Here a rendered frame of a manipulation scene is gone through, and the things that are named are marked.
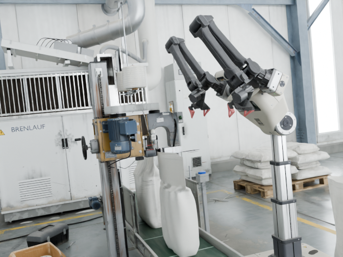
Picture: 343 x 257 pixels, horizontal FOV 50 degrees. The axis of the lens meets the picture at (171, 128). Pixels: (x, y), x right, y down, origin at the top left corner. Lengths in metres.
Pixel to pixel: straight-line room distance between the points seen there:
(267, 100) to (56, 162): 3.76
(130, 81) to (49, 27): 4.44
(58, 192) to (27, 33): 2.83
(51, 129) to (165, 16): 3.28
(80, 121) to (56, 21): 2.18
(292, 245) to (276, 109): 0.90
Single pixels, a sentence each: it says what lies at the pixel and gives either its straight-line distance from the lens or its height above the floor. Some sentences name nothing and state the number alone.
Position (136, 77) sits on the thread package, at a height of 1.60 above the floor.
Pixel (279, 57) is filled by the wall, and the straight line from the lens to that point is 8.44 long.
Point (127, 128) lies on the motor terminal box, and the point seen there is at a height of 1.25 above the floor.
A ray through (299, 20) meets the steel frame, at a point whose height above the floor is 2.93.
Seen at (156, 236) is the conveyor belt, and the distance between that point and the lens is 3.00.
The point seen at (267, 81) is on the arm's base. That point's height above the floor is 1.46.
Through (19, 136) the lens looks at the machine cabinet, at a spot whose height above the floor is 1.18.
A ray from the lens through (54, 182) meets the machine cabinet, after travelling 5.49.
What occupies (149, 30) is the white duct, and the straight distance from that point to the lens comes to 6.14.
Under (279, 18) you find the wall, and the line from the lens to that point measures 8.61.
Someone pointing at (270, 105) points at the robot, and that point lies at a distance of 2.28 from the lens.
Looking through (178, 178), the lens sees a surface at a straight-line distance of 2.42.
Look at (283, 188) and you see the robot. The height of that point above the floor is 0.77.
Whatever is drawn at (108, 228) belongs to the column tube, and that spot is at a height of 0.51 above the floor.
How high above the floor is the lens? 1.36
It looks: 3 degrees down
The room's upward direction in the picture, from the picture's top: 6 degrees counter-clockwise
